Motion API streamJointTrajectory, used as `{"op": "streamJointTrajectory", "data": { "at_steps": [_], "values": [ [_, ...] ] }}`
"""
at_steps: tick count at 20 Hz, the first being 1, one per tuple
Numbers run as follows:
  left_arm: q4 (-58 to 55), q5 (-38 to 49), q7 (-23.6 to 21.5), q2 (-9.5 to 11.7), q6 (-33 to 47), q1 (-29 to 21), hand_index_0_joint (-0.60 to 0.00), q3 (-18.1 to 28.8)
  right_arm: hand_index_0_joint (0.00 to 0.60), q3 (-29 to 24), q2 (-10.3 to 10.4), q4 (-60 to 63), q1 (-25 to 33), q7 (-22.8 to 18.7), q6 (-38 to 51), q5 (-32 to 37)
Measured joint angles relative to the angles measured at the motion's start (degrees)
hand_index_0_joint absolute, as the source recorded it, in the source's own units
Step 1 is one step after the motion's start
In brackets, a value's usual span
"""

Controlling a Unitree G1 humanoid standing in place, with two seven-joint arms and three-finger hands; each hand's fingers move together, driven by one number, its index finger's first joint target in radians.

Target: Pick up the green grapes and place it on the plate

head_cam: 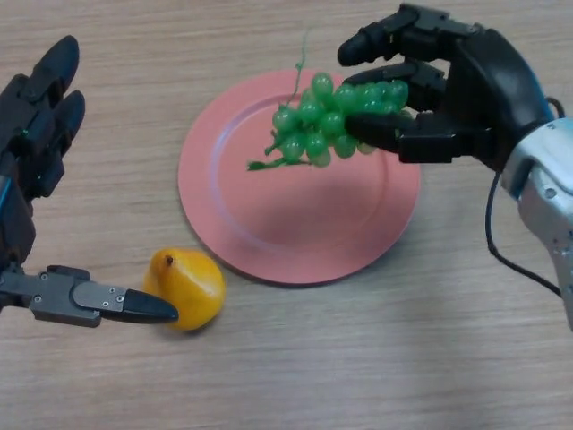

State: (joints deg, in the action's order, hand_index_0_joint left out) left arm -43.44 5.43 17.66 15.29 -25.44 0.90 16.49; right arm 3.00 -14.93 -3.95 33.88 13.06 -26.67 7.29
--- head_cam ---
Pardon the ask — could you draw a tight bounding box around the green grapes bunch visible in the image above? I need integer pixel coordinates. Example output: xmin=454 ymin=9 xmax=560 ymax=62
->
xmin=245 ymin=26 xmax=411 ymax=172

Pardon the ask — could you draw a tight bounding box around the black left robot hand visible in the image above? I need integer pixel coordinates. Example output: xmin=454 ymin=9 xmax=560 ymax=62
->
xmin=0 ymin=35 xmax=179 ymax=329

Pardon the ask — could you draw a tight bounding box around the pink round plate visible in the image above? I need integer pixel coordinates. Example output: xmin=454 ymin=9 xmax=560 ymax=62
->
xmin=177 ymin=69 xmax=422 ymax=288

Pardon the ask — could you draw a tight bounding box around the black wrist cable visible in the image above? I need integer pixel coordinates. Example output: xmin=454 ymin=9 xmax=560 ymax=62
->
xmin=484 ymin=95 xmax=564 ymax=297

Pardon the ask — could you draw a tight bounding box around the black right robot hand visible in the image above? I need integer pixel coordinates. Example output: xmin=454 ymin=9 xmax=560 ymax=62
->
xmin=336 ymin=3 xmax=559 ymax=174

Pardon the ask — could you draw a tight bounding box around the yellow pear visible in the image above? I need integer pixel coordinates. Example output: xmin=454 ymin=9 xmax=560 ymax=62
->
xmin=141 ymin=247 xmax=227 ymax=332

